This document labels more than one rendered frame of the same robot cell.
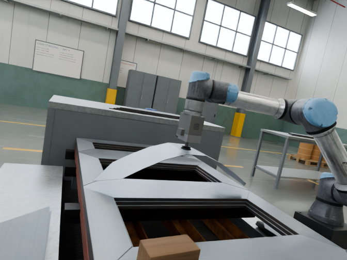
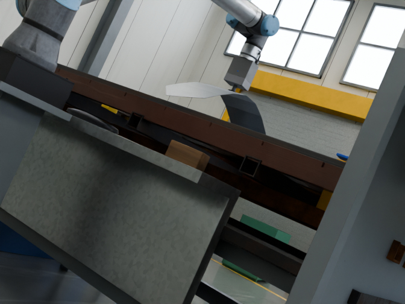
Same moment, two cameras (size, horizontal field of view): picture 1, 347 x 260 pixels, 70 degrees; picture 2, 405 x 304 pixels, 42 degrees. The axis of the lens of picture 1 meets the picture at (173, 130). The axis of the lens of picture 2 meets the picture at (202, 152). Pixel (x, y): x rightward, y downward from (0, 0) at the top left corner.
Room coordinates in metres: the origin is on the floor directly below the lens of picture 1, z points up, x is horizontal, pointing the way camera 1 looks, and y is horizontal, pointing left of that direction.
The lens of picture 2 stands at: (2.69, -1.07, 0.65)
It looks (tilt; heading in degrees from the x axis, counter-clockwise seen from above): 4 degrees up; 150
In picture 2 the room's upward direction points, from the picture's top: 24 degrees clockwise
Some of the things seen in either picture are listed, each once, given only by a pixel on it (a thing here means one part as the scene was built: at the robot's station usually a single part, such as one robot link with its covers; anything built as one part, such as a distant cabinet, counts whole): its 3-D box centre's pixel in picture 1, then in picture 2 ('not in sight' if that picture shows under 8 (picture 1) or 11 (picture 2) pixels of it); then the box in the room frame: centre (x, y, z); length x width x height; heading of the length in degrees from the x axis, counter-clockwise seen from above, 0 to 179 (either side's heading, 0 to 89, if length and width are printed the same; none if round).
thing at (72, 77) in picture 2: not in sight; (145, 110); (1.14, -0.42, 0.80); 1.62 x 0.04 x 0.06; 24
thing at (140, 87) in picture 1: (138, 97); not in sight; (9.54, 1.54, 0.98); 1.00 x 0.48 x 1.95; 114
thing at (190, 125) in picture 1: (187, 125); (243, 73); (0.97, -0.05, 1.11); 0.10 x 0.09 x 0.16; 121
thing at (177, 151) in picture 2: not in sight; (187, 156); (1.45, -0.39, 0.70); 0.10 x 0.06 x 0.05; 36
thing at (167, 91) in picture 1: (163, 102); not in sight; (9.96, 0.58, 0.98); 1.00 x 0.48 x 1.95; 114
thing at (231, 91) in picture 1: (221, 92); (244, 22); (1.00, -0.16, 1.27); 0.11 x 0.11 x 0.08; 8
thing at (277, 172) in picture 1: (303, 160); not in sight; (4.82, -2.63, 0.49); 1.80 x 0.70 x 0.99; 112
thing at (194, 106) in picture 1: (193, 106); (251, 53); (0.97, -0.06, 1.19); 0.08 x 0.08 x 0.05
